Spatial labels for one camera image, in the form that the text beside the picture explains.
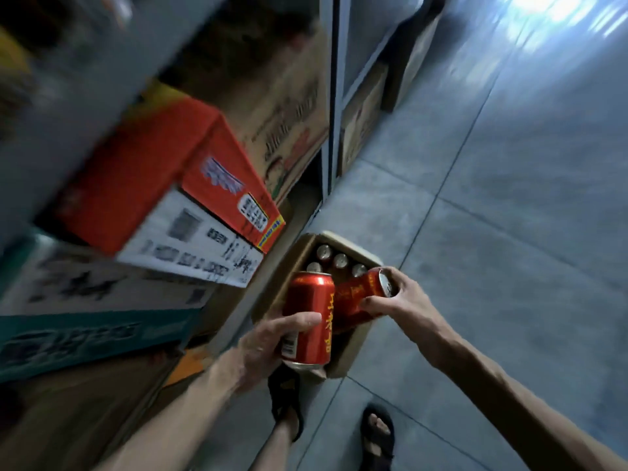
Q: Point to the person's left leg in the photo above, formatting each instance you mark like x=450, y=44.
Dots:
x=275, y=451

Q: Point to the orange-topped brown carton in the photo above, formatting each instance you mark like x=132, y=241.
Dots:
x=189, y=367

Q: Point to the grey printed carton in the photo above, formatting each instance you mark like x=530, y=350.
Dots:
x=98, y=284

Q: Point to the person's left forearm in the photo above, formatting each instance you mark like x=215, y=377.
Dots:
x=171, y=431

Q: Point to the brown cardboard box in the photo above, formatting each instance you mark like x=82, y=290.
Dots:
x=353, y=348

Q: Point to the person's left dark sandal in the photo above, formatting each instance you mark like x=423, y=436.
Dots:
x=284, y=402

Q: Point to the person's dark sandal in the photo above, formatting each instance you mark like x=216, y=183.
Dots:
x=284, y=402
x=378, y=446

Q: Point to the brown red-printed carton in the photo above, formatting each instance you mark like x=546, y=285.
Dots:
x=284, y=117

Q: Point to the person's left hand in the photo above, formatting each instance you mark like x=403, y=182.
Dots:
x=265, y=353

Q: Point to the person's right hand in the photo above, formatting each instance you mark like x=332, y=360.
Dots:
x=417, y=313

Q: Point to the person's right dark sandal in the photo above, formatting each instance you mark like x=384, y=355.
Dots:
x=378, y=446

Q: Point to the red and white carton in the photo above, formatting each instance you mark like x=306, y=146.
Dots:
x=147, y=166

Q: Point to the dark brown carton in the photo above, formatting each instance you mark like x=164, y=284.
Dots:
x=73, y=421

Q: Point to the white black-lettered carton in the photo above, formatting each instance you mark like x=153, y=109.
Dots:
x=196, y=240

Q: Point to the person's right forearm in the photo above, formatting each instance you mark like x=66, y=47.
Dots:
x=530, y=416

